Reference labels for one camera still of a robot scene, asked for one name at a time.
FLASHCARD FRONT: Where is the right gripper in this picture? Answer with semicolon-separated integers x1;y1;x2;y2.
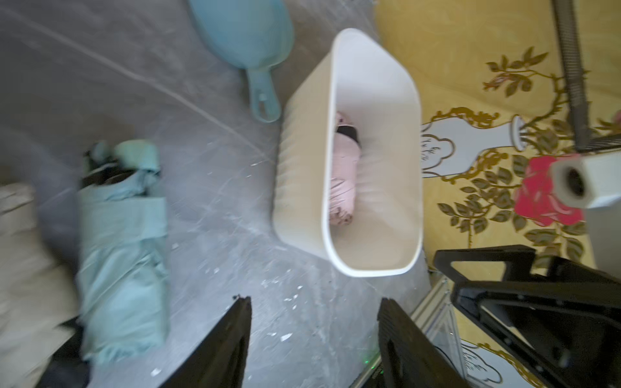
434;245;620;387

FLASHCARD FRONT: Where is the teal plastic dustpan scoop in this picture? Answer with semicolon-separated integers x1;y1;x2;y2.
189;0;294;123

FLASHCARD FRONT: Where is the white plastic storage box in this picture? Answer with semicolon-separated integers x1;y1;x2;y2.
273;28;423;277

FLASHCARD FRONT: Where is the pink umbrella with black band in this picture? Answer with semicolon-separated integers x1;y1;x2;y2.
329;113;362;226

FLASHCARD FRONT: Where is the teal umbrella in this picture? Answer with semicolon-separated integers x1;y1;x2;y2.
76;140;170;365

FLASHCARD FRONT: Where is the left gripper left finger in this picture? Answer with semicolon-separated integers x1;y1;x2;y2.
161;296;252;388

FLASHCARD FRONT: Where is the black wire mesh basket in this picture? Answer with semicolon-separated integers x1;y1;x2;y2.
551;0;620;154

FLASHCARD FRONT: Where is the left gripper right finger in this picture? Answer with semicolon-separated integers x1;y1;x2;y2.
378;298;468;388

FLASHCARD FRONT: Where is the beige umbrella with wooden handle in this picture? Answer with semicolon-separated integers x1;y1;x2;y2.
1;183;79;387

